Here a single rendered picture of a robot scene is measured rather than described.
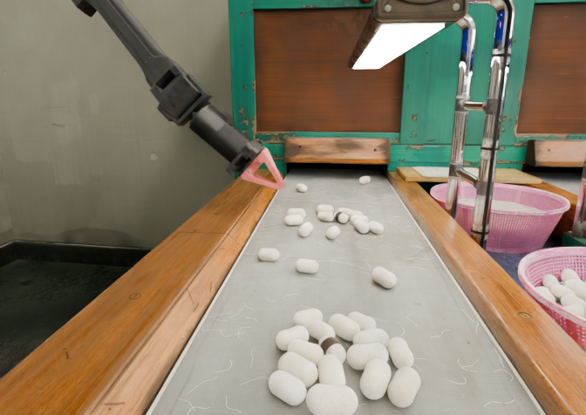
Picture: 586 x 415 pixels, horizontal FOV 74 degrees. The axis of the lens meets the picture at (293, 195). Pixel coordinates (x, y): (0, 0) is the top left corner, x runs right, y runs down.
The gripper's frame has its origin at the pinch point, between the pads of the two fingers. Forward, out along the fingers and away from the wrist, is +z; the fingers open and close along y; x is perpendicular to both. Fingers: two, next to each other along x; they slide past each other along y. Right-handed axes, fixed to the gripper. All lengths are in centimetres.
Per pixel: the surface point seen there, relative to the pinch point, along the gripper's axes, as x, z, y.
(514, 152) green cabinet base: -41, 45, 44
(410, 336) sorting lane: -6.0, 18.7, -36.3
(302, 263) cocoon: 0.5, 8.5, -23.1
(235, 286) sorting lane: 7.0, 3.3, -27.5
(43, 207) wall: 139, -92, 136
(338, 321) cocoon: -2.8, 12.0, -37.2
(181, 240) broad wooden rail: 11.7, -6.2, -18.5
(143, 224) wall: 103, -39, 132
